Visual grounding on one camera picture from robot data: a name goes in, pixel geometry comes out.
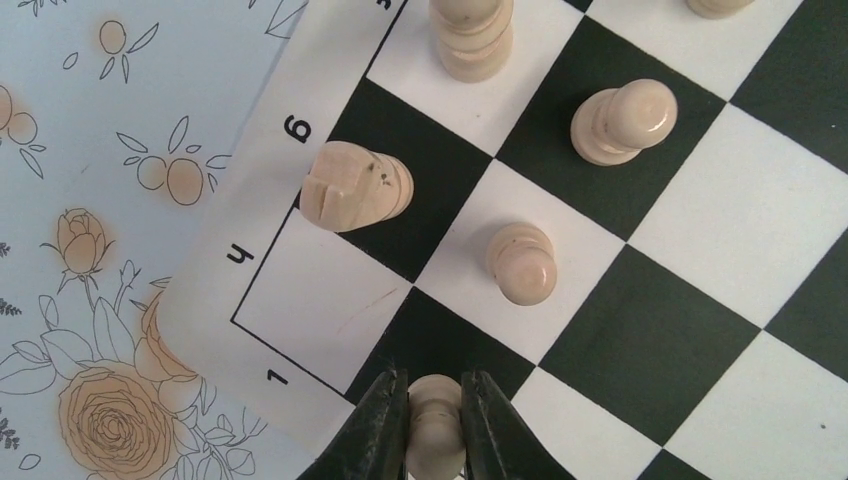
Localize white chess piece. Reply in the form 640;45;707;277
686;0;754;20
405;374;466;480
570;79;679;166

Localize floral patterned tablecloth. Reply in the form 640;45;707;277
1;1;309;479

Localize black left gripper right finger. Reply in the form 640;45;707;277
461;370;574;480

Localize black white chessboard mat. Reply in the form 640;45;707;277
158;1;847;479

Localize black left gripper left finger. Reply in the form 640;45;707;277
299;370;408;480

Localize white chess knight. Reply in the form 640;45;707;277
429;0;514;83
299;141;414;233

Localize white chess pawn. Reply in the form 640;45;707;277
485;222;558;306

